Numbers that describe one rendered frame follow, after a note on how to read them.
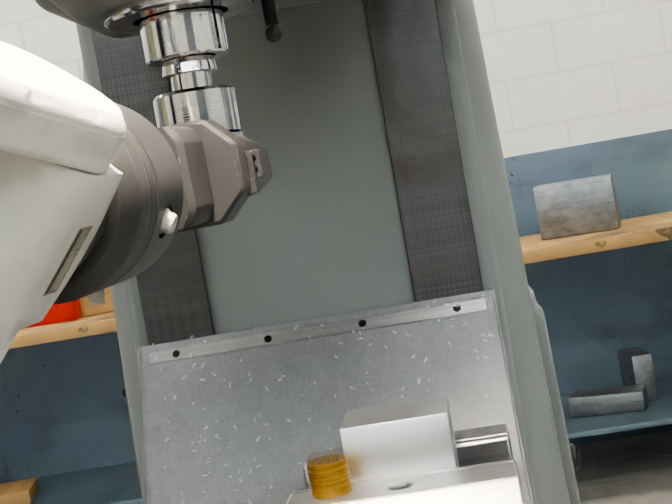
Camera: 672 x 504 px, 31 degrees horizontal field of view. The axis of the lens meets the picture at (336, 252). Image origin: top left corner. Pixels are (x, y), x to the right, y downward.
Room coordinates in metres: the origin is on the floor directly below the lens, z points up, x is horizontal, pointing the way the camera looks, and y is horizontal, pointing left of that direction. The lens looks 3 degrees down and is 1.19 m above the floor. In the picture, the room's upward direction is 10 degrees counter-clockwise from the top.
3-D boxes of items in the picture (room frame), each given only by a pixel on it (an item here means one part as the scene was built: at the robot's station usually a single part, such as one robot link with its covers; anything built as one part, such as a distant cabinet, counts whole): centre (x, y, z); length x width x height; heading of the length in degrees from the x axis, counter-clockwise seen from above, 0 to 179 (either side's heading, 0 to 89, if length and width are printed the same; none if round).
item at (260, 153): (0.67, 0.03, 1.21); 0.06 x 0.02 x 0.03; 171
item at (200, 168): (0.59, 0.11, 1.21); 0.13 x 0.12 x 0.10; 81
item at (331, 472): (0.63, 0.02, 1.04); 0.02 x 0.02 x 0.02
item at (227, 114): (0.68, 0.06, 1.23); 0.05 x 0.05 x 0.05
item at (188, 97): (0.68, 0.06, 1.26); 0.05 x 0.05 x 0.01
